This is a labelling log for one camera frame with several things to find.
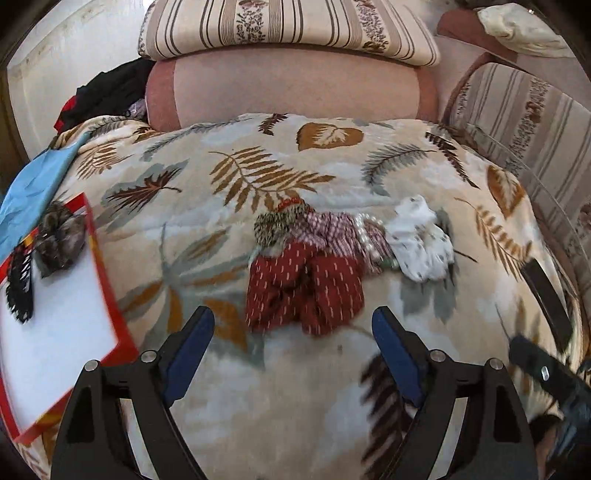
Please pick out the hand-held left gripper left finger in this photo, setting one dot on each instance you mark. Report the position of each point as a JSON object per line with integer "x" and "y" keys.
{"x": 190, "y": 354}

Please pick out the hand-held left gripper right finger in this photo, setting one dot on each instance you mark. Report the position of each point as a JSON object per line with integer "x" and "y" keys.
{"x": 397, "y": 355}

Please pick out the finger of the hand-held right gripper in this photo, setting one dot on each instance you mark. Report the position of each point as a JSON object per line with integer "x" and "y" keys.
{"x": 535, "y": 362}
{"x": 545, "y": 295}

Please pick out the white dotted scrunchie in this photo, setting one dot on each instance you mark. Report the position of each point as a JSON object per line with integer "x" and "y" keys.
{"x": 420, "y": 244}

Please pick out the red dashed scrunchie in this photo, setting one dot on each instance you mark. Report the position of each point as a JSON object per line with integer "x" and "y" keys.
{"x": 304, "y": 286}

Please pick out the red-rimmed white tray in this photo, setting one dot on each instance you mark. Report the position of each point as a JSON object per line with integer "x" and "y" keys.
{"x": 60, "y": 332}

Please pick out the red white plaid scrunchie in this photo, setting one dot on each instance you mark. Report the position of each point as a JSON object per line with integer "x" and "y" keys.
{"x": 332, "y": 230}

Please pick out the green speckled scrunchie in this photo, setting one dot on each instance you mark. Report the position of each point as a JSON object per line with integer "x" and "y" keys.
{"x": 277, "y": 228}

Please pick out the dark patterned scrunchie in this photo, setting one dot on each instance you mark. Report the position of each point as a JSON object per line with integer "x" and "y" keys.
{"x": 60, "y": 240}

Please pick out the black hair clip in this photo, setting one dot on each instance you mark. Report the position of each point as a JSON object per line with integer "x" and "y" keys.
{"x": 21, "y": 286}

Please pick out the leaf print blanket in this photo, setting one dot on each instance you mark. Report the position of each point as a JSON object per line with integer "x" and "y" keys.
{"x": 277, "y": 406}

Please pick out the striped sofa armrest cushion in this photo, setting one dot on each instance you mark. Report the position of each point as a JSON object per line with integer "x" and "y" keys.
{"x": 531, "y": 120}

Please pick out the blue cloth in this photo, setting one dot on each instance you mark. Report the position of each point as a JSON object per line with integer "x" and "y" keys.
{"x": 37, "y": 184}

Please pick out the lilac patterned cloth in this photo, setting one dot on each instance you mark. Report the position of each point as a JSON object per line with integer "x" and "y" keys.
{"x": 136, "y": 110}

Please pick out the cream crumpled cloth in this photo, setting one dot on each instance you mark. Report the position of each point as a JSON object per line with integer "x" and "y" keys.
{"x": 521, "y": 27}

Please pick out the red cloth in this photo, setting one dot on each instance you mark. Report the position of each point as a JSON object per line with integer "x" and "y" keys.
{"x": 67, "y": 113}

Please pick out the pink sofa cushion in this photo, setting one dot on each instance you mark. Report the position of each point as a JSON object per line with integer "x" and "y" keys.
{"x": 466, "y": 32}

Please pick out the black clothing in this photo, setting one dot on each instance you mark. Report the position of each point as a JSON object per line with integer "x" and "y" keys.
{"x": 115, "y": 87}

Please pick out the pink bolster cushion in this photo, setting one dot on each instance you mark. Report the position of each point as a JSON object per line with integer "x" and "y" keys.
{"x": 295, "y": 83}

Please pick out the brown door with glass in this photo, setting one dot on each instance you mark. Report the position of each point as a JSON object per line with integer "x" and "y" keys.
{"x": 11, "y": 110}

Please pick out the striped floral cushion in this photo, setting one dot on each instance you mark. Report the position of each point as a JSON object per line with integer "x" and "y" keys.
{"x": 286, "y": 27}

